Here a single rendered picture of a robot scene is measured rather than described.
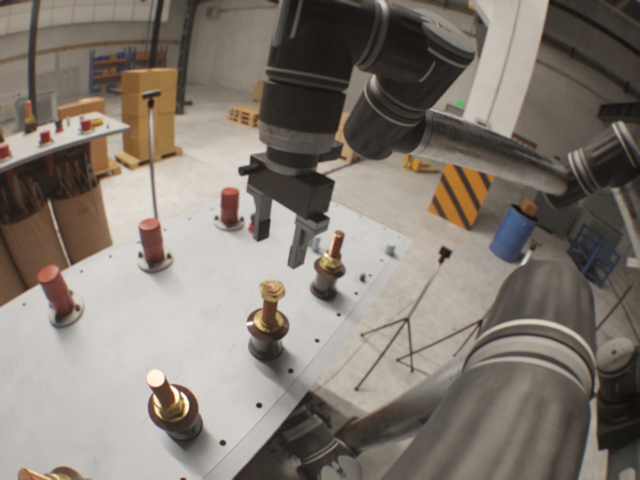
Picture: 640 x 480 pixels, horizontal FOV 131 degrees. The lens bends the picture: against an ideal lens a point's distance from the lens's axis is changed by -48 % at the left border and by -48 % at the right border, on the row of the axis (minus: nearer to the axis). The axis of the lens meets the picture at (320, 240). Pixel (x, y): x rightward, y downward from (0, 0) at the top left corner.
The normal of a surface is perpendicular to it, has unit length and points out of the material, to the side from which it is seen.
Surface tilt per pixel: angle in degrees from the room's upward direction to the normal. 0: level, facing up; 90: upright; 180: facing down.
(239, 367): 0
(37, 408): 0
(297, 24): 110
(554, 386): 12
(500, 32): 90
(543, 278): 34
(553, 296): 24
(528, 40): 90
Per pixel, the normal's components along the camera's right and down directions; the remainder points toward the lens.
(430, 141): 0.18, 0.68
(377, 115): -0.61, 0.67
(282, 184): -0.64, 0.32
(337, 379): 0.20, -0.81
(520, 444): -0.14, -0.91
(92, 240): 0.83, 0.44
